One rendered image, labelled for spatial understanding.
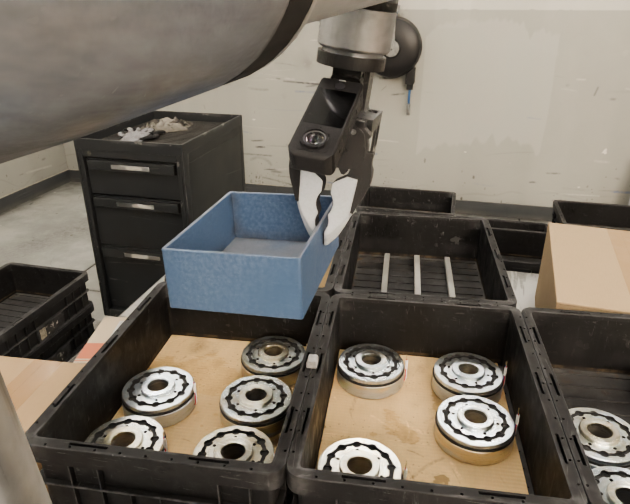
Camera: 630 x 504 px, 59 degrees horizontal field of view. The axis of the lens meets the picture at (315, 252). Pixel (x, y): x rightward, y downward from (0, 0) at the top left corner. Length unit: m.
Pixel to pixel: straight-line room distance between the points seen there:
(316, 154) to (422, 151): 3.48
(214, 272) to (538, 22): 3.45
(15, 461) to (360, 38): 0.45
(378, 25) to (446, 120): 3.37
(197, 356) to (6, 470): 0.70
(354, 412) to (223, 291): 0.33
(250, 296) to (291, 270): 0.06
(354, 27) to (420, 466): 0.53
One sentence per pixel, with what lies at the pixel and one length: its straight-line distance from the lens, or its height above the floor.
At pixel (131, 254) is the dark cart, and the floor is 0.44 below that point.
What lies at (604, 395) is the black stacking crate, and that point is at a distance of 0.98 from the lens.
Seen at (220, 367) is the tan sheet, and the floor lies 0.83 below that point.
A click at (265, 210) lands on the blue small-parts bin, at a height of 1.11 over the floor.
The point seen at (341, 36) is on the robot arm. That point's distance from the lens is 0.58.
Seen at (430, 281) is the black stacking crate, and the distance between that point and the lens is 1.22.
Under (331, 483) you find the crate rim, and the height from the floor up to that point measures 0.93.
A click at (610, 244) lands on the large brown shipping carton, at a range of 1.35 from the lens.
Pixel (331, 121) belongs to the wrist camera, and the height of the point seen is 1.27.
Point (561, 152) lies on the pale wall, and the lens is 4.02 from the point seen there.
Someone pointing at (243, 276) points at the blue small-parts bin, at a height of 1.12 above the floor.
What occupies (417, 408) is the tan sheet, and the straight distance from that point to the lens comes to 0.86.
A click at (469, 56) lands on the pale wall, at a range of 3.88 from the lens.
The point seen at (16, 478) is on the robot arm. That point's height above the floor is 1.18.
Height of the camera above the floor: 1.37
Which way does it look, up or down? 24 degrees down
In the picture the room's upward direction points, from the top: straight up
